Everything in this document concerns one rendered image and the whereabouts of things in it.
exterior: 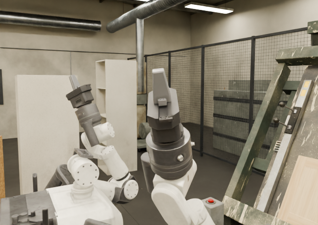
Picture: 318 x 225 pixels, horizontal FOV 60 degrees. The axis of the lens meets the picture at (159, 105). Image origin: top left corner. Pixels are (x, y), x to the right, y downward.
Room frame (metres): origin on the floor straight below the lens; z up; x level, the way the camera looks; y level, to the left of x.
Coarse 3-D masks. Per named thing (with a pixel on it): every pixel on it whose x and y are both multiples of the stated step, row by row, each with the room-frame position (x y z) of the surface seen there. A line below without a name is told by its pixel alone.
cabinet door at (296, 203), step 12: (300, 156) 1.67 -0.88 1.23; (300, 168) 1.63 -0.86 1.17; (312, 168) 1.58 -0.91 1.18; (300, 180) 1.59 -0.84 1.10; (312, 180) 1.55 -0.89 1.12; (288, 192) 1.59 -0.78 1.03; (300, 192) 1.55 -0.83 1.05; (312, 192) 1.51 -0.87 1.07; (288, 204) 1.56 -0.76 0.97; (300, 204) 1.51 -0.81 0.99; (312, 204) 1.47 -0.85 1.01; (288, 216) 1.52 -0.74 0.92; (300, 216) 1.48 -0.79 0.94; (312, 216) 1.44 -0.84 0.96
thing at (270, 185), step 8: (304, 80) 1.94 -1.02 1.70; (304, 88) 1.91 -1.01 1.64; (304, 96) 1.87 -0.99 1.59; (296, 104) 1.88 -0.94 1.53; (304, 104) 1.86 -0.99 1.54; (296, 128) 1.80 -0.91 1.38; (288, 136) 1.78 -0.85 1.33; (288, 144) 1.75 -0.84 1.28; (280, 152) 1.76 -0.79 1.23; (288, 152) 1.75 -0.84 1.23; (280, 160) 1.72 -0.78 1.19; (272, 168) 1.73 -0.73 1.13; (280, 168) 1.70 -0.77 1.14; (272, 176) 1.70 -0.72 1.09; (272, 184) 1.67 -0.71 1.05; (264, 192) 1.67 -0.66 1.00; (272, 192) 1.66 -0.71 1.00; (264, 200) 1.64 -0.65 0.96; (256, 208) 1.65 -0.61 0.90; (264, 208) 1.62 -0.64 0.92
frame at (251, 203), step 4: (252, 200) 2.01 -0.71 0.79; (248, 204) 1.95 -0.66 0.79; (252, 204) 1.95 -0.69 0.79; (224, 216) 1.79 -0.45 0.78; (224, 220) 1.79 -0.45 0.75; (228, 220) 1.77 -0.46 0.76; (232, 220) 1.76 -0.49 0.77; (224, 224) 1.79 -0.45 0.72; (228, 224) 1.77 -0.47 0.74; (232, 224) 1.76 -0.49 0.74; (236, 224) 1.78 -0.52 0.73; (240, 224) 1.81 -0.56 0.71
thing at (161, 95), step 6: (156, 72) 0.47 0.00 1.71; (162, 72) 0.47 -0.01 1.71; (156, 78) 0.48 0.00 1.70; (162, 78) 0.48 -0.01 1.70; (156, 84) 0.48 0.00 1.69; (162, 84) 0.48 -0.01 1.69; (156, 90) 0.49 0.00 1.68; (162, 90) 0.49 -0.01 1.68; (168, 90) 0.49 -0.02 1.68; (156, 96) 0.49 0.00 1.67; (162, 96) 0.49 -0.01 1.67; (168, 96) 0.49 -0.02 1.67; (156, 102) 0.49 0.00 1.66; (162, 102) 0.49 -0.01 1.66
